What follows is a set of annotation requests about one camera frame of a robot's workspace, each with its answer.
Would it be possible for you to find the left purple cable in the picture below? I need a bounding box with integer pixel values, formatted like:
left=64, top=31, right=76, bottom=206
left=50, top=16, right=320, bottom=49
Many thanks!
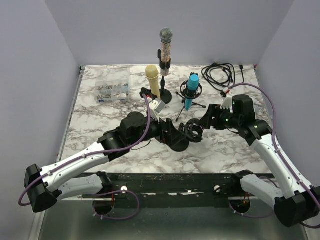
left=18, top=93, right=152, bottom=221

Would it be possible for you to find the black shock mount round-base stand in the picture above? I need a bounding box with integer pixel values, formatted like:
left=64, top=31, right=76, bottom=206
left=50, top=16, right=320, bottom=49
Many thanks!
left=173, top=118, right=203, bottom=152

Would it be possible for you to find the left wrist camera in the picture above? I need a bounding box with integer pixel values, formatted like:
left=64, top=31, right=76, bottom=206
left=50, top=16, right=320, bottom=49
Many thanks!
left=147, top=96, right=166, bottom=122

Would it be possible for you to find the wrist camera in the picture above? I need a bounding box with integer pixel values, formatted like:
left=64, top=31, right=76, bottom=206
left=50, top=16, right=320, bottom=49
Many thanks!
left=220, top=87, right=234, bottom=110
left=147, top=96, right=166, bottom=122

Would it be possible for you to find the yellow microphone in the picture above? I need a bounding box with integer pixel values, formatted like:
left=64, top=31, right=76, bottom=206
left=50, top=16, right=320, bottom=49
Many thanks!
left=145, top=65, right=161, bottom=99

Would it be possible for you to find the black stand with clip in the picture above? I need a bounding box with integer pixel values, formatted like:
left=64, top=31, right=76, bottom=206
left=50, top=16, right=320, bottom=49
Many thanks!
left=139, top=87, right=152, bottom=98

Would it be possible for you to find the glitter microphone silver head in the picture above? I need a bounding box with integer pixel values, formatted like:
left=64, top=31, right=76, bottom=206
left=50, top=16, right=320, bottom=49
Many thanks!
left=159, top=27, right=173, bottom=77

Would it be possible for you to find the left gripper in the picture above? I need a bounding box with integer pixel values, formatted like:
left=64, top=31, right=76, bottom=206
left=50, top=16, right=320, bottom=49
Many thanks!
left=129, top=111, right=187, bottom=148

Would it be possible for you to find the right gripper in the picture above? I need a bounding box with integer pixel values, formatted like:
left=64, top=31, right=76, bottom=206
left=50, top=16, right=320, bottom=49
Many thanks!
left=196, top=103, right=242, bottom=130

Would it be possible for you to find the purple cable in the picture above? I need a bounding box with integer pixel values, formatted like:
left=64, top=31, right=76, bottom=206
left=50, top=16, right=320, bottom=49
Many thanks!
left=226, top=83, right=320, bottom=230
left=18, top=93, right=152, bottom=221

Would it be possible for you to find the black tripod shock mount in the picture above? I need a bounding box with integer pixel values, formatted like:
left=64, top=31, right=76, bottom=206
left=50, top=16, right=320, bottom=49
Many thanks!
left=175, top=72, right=206, bottom=122

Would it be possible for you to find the black tall mic stand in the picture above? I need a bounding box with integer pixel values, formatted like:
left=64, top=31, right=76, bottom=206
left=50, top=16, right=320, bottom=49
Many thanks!
left=157, top=49, right=172, bottom=105

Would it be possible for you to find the black coiled cable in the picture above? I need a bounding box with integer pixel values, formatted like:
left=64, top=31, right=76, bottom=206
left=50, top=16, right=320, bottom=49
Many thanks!
left=201, top=62, right=245, bottom=92

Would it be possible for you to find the blue microphone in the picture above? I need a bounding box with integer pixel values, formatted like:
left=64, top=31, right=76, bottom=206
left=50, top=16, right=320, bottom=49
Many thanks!
left=184, top=74, right=200, bottom=111

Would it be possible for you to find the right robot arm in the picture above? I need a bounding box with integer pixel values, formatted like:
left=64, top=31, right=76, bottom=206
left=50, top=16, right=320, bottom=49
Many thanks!
left=198, top=94, right=320, bottom=227

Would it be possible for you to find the clear plastic parts box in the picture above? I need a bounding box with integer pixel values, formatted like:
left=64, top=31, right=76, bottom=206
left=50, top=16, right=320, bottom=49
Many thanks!
left=94, top=71, right=130, bottom=103

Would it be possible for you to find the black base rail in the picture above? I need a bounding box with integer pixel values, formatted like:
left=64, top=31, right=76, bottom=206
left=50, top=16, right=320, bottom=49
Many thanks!
left=81, top=170, right=254, bottom=213

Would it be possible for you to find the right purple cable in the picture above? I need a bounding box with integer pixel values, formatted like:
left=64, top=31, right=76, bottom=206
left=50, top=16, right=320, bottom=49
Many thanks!
left=226, top=83, right=320, bottom=230

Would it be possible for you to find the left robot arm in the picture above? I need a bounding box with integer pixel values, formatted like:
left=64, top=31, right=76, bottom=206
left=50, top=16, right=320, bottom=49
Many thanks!
left=24, top=111, right=190, bottom=213

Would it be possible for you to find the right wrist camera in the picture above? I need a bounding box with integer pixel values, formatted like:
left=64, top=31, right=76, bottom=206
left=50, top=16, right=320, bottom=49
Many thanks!
left=220, top=87, right=234, bottom=110

